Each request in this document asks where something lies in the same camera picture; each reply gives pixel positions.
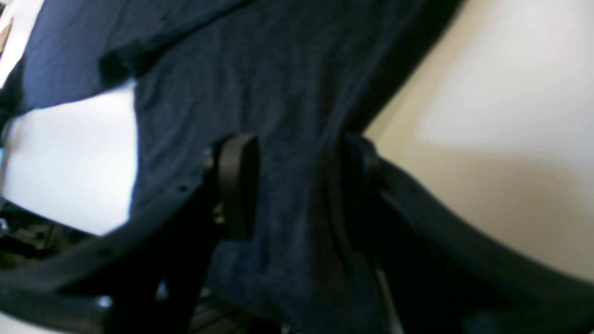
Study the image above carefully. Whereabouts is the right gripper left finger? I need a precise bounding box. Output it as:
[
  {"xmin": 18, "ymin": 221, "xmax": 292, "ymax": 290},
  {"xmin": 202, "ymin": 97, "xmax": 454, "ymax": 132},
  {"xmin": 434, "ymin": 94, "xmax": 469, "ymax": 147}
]
[{"xmin": 1, "ymin": 134, "xmax": 260, "ymax": 334}]

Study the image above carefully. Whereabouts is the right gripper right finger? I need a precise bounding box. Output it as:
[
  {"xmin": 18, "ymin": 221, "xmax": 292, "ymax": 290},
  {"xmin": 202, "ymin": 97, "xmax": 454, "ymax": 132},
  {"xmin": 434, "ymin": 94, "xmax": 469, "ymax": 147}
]
[{"xmin": 342, "ymin": 134, "xmax": 594, "ymax": 334}]

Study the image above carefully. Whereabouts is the black T-shirt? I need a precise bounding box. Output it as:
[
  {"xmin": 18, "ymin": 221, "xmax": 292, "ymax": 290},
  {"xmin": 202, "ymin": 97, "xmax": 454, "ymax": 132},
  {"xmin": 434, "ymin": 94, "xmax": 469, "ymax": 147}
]
[{"xmin": 1, "ymin": 0, "xmax": 460, "ymax": 334}]

